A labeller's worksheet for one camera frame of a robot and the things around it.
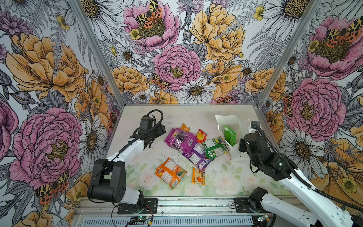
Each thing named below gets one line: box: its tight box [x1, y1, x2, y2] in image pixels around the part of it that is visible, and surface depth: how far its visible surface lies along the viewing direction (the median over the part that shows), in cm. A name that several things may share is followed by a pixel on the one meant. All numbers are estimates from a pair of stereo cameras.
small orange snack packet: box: [180, 122, 191, 133], surface depth 107 cm
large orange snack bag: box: [155, 157, 188, 191], surface depth 85 cm
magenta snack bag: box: [164, 127, 198, 154], surface depth 94 cm
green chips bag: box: [224, 125, 237, 148], surface depth 83 cm
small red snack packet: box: [196, 129, 208, 144], surface depth 102 cm
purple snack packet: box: [182, 142, 214, 172], surface depth 91 cm
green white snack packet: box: [201, 136, 230, 160], surface depth 95 cm
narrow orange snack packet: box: [191, 167, 207, 186], surface depth 85 cm
